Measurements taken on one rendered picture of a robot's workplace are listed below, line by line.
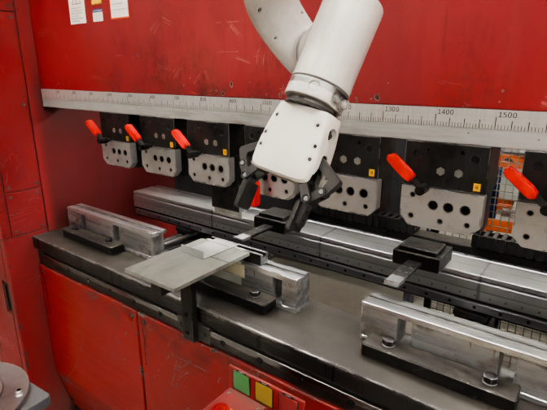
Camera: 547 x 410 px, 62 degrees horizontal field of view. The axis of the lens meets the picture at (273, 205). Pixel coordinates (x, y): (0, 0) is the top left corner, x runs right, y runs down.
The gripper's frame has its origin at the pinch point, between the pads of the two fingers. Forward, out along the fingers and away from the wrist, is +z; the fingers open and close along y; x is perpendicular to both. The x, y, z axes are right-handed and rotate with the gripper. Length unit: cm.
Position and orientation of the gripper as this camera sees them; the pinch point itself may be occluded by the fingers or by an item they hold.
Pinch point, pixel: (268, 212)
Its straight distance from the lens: 62.1
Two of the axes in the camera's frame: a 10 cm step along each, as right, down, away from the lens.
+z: -3.8, 9.2, 0.1
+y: -7.8, -3.2, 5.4
